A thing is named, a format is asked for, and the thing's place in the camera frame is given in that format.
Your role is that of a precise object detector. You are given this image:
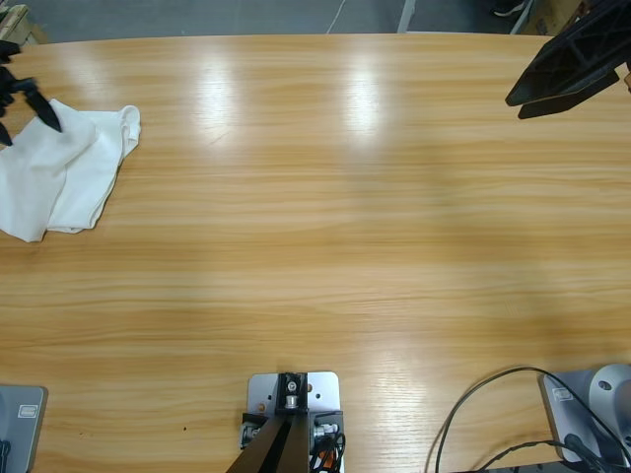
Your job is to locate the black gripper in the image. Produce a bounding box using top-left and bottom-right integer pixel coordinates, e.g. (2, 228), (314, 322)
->
(0, 61), (64, 148)

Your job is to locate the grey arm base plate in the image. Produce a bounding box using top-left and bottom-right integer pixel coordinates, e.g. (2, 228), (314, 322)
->
(537, 370), (631, 465)
(0, 384), (49, 473)

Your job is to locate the white t-shirt with black logo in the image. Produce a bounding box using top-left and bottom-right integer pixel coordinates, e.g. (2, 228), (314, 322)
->
(0, 98), (143, 243)

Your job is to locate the black clamp with silver knob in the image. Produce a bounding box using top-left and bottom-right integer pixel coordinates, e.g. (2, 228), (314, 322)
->
(308, 408), (346, 462)
(240, 412), (270, 450)

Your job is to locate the black and orange cable bundle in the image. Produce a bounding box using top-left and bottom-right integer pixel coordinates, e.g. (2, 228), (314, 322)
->
(310, 433), (349, 473)

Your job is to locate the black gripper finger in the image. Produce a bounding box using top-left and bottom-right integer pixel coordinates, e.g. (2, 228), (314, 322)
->
(504, 0), (631, 108)
(517, 71), (622, 121)

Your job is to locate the thin white floor cord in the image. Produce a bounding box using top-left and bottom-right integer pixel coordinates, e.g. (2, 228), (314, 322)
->
(326, 0), (347, 34)

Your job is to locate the brown cardboard box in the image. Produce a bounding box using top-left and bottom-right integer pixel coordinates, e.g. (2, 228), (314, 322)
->
(523, 0), (583, 36)

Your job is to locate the wooden pallet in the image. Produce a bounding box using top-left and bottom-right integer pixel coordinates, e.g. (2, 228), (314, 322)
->
(0, 2), (50, 46)

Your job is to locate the white mount block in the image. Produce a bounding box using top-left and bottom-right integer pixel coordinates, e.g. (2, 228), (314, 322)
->
(245, 372), (346, 473)

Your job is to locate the white metal pole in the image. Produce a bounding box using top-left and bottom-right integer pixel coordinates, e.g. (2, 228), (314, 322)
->
(396, 0), (416, 32)

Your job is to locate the thin dark cable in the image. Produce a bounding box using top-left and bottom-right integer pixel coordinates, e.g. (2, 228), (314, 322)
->
(475, 439), (593, 473)

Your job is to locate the dark camera post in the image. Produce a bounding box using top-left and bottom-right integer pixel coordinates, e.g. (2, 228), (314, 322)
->
(230, 372), (313, 473)

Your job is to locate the black sneaker with white sole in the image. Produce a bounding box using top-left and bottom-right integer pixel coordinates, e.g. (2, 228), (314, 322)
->
(491, 0), (526, 18)

